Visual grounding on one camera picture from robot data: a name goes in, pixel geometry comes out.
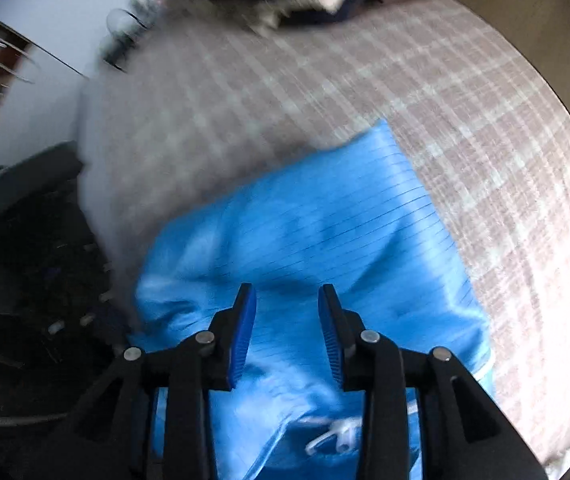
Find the blue zip coat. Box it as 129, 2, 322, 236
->
132, 119, 496, 480

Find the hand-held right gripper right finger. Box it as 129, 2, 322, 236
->
317, 284, 550, 480

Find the beige knit sweater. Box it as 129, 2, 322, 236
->
260, 0, 360, 26

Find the grey braided cable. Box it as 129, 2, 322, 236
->
0, 411, 70, 427

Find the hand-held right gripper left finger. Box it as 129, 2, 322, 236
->
25, 282, 258, 480

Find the light wooden board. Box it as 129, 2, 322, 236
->
440, 0, 570, 123

